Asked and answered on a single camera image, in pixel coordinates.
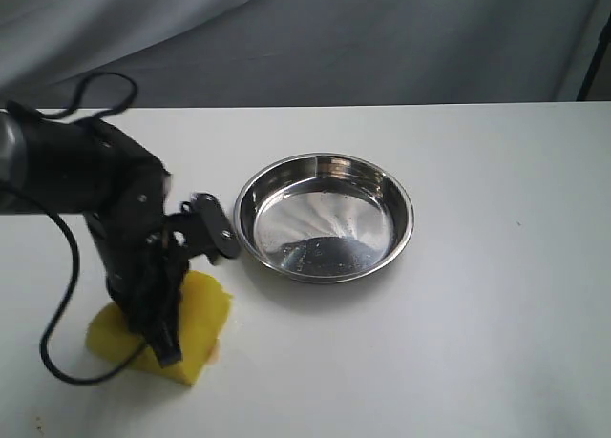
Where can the round stainless steel dish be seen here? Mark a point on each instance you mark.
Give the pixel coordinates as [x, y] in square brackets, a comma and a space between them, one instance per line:
[323, 218]

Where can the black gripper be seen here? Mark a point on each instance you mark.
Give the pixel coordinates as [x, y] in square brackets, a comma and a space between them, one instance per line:
[146, 253]

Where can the black stand pole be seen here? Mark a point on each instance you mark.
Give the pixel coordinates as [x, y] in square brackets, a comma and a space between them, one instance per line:
[594, 61]

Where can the grey backdrop cloth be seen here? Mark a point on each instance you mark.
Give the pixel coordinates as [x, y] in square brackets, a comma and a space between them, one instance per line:
[268, 53]

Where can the yellow sponge block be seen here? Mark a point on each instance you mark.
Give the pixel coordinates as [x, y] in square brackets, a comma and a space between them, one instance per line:
[203, 312]

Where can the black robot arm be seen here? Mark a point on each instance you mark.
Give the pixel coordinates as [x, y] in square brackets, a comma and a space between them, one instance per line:
[89, 167]

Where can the brown liquid spill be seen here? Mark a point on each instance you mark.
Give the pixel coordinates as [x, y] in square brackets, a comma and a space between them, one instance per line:
[216, 357]

